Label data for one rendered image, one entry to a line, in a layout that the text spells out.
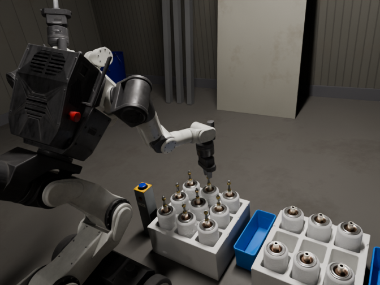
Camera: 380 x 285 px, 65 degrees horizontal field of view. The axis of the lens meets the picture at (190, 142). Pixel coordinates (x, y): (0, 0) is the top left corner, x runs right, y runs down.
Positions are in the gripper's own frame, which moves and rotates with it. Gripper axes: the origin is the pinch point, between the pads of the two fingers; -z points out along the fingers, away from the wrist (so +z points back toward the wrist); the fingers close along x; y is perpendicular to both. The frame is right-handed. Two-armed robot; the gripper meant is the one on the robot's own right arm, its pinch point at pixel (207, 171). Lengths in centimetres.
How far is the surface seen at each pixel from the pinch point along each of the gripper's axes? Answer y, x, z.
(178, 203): -18.6, -0.3, -12.4
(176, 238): -27.6, 14.6, -19.1
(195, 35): 121, -228, 30
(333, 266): 13, 67, -11
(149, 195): -29.4, -12.4, -9.7
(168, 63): 71, -207, 10
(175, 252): -29.0, 12.2, -29.5
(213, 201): -0.8, 4.5, -16.2
